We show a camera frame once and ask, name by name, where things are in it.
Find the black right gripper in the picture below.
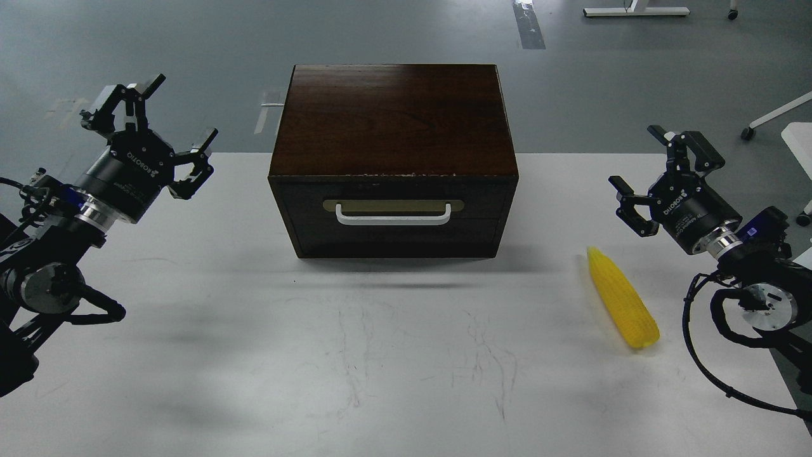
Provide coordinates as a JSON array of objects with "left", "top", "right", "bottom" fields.
[{"left": 608, "top": 125, "right": 742, "bottom": 255}]

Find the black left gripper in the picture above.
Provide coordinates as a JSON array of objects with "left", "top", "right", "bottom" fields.
[{"left": 74, "top": 74, "right": 219, "bottom": 225}]

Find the yellow corn cob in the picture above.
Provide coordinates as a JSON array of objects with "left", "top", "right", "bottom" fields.
[{"left": 586, "top": 246, "right": 660, "bottom": 350}]

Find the dark wooden drawer front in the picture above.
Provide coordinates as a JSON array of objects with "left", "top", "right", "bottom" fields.
[{"left": 272, "top": 180, "right": 516, "bottom": 258}]

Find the white drawer handle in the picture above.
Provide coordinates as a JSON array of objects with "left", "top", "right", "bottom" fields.
[{"left": 334, "top": 202, "right": 452, "bottom": 226}]

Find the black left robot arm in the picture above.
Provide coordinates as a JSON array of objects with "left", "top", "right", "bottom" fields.
[{"left": 1, "top": 74, "right": 218, "bottom": 395}]

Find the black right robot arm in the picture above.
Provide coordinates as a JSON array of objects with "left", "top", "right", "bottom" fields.
[{"left": 608, "top": 125, "right": 810, "bottom": 394}]

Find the dark wooden drawer cabinet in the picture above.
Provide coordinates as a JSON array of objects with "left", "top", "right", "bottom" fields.
[{"left": 268, "top": 64, "right": 520, "bottom": 260}]

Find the white chair leg with caster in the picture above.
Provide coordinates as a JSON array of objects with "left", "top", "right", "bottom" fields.
[{"left": 740, "top": 91, "right": 811, "bottom": 141}]

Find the white table corner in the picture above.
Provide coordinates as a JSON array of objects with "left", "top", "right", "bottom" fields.
[{"left": 781, "top": 122, "right": 811, "bottom": 180}]

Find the white desk leg base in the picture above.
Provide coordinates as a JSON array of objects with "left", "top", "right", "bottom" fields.
[{"left": 582, "top": 1, "right": 690, "bottom": 18}]

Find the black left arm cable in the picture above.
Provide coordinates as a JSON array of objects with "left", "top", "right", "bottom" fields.
[{"left": 60, "top": 282, "right": 127, "bottom": 326}]

